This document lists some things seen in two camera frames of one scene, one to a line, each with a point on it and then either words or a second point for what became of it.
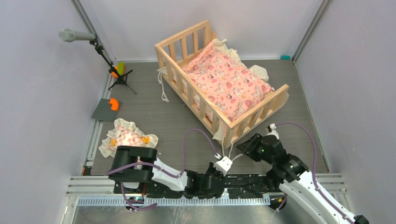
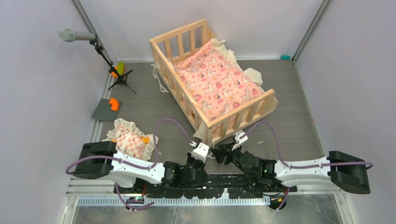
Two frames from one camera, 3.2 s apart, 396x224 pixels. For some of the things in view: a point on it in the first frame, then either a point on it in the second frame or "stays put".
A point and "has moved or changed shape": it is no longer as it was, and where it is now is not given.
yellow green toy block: x=120 y=68 stays put
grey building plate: x=104 y=112 stays put
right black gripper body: x=255 y=150 -> x=232 y=156
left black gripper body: x=211 y=172 -> x=192 y=163
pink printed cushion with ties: x=228 y=83 has moved or changed shape
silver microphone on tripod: x=68 y=35 stays put
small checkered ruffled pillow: x=125 y=134 stays put
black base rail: x=222 y=185 stays put
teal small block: x=285 y=57 stays put
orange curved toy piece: x=115 y=104 stays put
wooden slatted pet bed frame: x=170 y=54 has moved or changed shape
